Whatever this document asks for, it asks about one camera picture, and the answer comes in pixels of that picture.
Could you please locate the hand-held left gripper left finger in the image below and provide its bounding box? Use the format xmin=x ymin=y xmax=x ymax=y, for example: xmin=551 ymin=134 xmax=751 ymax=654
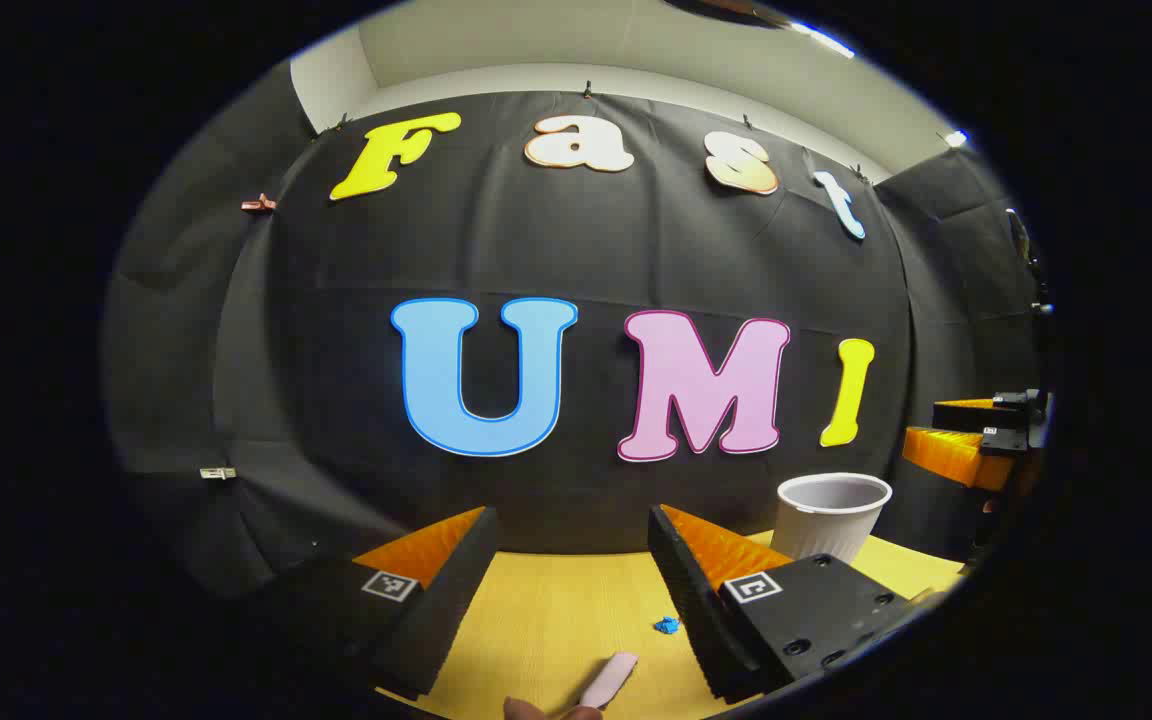
xmin=261 ymin=505 xmax=503 ymax=701

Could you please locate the yellow wooden desktop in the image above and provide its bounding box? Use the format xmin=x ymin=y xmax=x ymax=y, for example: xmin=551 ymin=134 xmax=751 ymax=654
xmin=376 ymin=530 xmax=967 ymax=720

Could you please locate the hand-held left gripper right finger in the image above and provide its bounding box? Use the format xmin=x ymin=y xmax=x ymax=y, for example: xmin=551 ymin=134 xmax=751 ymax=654
xmin=648 ymin=504 xmax=939 ymax=705

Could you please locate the small pale pink broom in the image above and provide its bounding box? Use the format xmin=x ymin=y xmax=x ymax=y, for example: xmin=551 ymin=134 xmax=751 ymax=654
xmin=576 ymin=652 xmax=640 ymax=711

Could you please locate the white ribbed garbage bin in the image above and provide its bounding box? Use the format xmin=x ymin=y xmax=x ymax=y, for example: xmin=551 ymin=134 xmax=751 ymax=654
xmin=771 ymin=472 xmax=894 ymax=566

